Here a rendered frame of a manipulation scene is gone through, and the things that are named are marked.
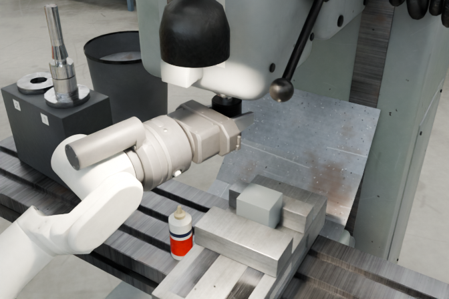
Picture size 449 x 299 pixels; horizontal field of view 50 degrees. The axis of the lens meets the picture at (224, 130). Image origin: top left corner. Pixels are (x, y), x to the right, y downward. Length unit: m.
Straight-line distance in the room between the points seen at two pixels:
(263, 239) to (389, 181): 0.46
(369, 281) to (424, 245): 1.59
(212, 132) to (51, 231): 0.25
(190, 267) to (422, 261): 1.71
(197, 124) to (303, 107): 0.46
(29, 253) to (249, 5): 0.38
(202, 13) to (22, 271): 0.36
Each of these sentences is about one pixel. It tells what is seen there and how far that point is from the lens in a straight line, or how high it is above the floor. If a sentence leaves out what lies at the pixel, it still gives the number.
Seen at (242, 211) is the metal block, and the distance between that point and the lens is 0.80.
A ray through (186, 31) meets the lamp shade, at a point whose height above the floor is 1.45.
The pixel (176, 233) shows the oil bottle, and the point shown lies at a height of 1.02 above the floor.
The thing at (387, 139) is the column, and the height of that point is 1.05.
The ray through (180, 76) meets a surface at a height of 1.35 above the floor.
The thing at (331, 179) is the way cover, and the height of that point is 0.97.
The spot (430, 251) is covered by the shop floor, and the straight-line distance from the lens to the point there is 2.45.
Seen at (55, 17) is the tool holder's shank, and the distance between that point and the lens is 0.98.
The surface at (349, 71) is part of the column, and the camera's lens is 1.05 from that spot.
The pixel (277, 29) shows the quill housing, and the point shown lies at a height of 1.41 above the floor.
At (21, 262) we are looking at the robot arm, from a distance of 0.62.
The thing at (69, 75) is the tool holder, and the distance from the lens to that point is 1.01.
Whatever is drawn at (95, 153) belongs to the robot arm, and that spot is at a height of 1.29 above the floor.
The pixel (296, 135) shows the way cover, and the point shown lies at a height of 1.03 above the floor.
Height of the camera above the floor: 1.60
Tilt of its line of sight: 31 degrees down
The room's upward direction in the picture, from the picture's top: straight up
